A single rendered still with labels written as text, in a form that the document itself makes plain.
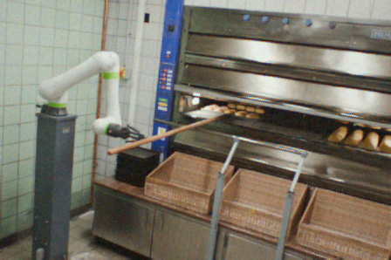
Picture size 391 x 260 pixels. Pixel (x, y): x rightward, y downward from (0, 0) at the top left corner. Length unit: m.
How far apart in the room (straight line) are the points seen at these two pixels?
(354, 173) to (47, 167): 2.18
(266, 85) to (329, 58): 0.50
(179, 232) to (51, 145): 1.12
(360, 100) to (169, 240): 1.73
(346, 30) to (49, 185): 2.34
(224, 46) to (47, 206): 1.81
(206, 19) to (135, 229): 1.79
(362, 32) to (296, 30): 0.46
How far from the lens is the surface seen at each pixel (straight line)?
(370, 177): 3.12
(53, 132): 2.82
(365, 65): 3.03
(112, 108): 2.73
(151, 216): 3.18
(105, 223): 3.49
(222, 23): 3.33
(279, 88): 3.14
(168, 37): 3.50
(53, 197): 2.96
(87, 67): 2.57
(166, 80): 3.50
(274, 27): 3.18
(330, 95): 3.07
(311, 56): 3.09
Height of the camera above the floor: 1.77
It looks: 11 degrees down
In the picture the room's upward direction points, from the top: 7 degrees clockwise
